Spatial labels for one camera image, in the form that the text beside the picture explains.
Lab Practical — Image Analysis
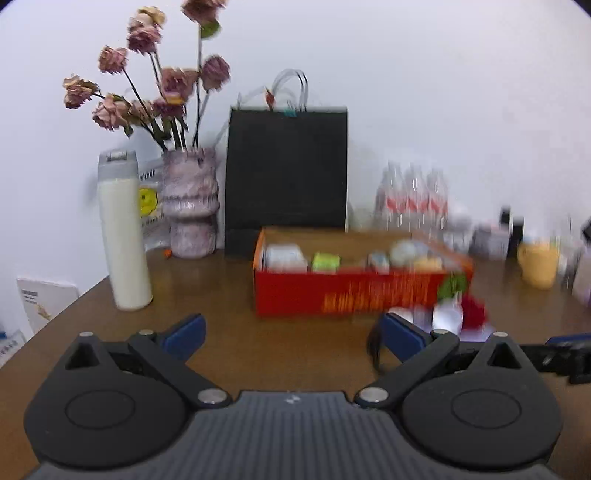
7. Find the white booklet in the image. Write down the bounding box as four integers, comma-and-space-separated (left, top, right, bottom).
16, 277, 80, 335

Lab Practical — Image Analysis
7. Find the brown wooden desktop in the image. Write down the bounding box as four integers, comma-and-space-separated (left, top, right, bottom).
0, 247, 591, 462

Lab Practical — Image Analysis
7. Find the green white packet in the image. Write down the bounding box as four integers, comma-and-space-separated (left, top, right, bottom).
311, 252, 341, 274

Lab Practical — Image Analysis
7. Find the dried pink rose bouquet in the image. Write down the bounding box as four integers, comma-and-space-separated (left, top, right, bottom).
62, 0, 232, 153

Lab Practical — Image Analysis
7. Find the white and yellow plush toy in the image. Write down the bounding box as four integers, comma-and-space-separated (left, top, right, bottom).
412, 255, 445, 273

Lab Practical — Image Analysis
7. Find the white thermos bottle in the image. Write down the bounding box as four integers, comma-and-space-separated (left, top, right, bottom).
97, 150, 154, 311

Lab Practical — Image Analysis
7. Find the black plastic stand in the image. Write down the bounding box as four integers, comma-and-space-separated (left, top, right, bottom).
500, 208, 526, 258

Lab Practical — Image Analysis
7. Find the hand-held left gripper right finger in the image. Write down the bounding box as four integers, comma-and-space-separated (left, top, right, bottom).
355, 313, 525, 408

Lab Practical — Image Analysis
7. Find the white plastic object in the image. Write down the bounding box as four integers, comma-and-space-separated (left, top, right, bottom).
571, 249, 591, 303

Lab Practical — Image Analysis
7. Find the pink fuzzy vase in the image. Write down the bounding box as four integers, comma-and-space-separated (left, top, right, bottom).
160, 148, 220, 258

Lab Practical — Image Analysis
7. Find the grey printed tin box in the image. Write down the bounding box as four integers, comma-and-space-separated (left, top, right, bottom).
472, 223, 510, 259

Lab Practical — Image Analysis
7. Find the white jar with ribbed cap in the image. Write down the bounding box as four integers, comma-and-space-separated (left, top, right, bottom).
431, 299, 465, 337

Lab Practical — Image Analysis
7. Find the yellow mug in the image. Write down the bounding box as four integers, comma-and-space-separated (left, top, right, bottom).
516, 241, 560, 291

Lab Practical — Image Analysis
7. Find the clear water bottle red label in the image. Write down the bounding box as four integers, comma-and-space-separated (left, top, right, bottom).
402, 164, 428, 232
376, 161, 407, 232
425, 168, 450, 236

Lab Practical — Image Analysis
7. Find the black hair tie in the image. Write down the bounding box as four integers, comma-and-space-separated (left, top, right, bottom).
366, 316, 386, 372

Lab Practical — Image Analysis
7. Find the red cardboard box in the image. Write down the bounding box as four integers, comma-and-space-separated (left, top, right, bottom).
252, 226, 475, 318

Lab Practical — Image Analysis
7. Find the red artificial rose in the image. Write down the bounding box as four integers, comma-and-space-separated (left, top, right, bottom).
461, 294, 489, 332

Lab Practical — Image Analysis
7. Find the black paper bag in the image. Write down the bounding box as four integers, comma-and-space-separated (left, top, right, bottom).
224, 69, 348, 259

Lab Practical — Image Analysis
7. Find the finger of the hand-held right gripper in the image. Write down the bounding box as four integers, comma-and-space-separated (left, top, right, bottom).
522, 346, 591, 385
546, 334, 591, 347

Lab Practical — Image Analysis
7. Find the clear smiley plastic bag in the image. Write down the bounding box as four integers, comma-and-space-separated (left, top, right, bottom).
137, 159, 171, 252

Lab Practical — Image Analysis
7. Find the iridescent plastic bag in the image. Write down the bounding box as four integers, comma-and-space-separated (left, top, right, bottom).
389, 239, 432, 268

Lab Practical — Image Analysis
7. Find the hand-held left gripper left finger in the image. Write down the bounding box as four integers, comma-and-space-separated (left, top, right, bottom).
65, 314, 232, 407

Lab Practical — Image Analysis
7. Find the white robot figurine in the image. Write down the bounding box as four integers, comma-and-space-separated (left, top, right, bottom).
444, 203, 474, 252

